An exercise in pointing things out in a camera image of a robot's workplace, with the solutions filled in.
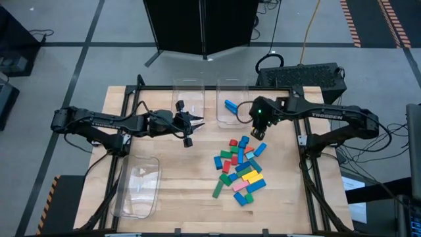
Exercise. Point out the long green block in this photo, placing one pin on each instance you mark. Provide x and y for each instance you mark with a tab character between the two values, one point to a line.
244	171
217	189

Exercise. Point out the blue cylinder block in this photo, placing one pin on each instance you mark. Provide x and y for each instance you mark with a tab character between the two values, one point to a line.
245	139
242	144

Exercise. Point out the black equipment box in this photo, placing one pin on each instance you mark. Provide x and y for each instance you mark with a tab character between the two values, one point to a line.
6	102

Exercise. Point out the long dark blue block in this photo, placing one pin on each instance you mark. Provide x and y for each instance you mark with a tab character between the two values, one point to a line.
242	166

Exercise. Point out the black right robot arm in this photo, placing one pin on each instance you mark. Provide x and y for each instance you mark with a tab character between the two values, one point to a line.
329	113

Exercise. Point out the black folding partition screen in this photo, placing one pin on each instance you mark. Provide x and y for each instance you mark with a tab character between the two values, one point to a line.
197	26

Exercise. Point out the black metal table frame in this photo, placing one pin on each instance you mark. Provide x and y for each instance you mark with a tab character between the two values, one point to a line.
210	88

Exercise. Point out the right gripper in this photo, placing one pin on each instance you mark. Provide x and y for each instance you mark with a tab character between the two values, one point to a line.
263	112

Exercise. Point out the black perforated computer case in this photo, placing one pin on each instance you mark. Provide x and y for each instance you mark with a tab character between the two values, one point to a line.
296	77

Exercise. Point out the green flat plank block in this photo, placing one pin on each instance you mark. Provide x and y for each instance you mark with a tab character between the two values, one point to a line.
226	154

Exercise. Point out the black mat with hazard stripes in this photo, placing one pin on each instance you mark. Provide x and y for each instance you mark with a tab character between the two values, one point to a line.
368	23
65	207

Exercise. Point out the black equipment cart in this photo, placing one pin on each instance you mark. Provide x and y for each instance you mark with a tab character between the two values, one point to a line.
16	33

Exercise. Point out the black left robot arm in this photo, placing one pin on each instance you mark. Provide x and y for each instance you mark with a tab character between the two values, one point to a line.
98	120

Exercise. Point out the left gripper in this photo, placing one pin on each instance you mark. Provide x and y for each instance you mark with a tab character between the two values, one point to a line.
164	121

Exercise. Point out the long teal block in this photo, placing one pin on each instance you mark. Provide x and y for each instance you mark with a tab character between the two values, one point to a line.
256	165

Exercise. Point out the small blue cube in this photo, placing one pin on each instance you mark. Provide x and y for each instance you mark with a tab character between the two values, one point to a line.
233	177

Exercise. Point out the long pink block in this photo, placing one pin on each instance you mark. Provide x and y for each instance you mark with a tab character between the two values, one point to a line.
240	186

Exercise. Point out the small clear plastic bin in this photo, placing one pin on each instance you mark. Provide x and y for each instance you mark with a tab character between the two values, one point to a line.
197	98
243	118

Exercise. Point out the large clear plastic bin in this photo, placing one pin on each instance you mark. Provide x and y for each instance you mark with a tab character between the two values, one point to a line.
141	204

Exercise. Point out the white paper sheet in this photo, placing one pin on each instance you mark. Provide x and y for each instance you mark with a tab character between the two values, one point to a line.
353	184

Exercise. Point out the long yellow block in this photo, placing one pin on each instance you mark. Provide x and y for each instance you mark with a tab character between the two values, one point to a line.
255	178
250	175

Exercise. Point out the grey monitor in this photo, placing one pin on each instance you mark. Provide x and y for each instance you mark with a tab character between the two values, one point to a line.
415	148

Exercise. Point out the red wedge block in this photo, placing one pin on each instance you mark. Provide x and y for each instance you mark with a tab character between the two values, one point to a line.
226	166

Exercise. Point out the orange triangle block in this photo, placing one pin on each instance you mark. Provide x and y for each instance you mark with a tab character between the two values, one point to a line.
249	149

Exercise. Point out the red cylinder block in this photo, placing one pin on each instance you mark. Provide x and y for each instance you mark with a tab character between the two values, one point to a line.
233	142

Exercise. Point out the small red block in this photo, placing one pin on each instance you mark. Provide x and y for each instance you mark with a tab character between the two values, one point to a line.
234	160

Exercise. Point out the medium blue block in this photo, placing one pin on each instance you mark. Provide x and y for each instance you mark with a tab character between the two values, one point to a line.
218	162

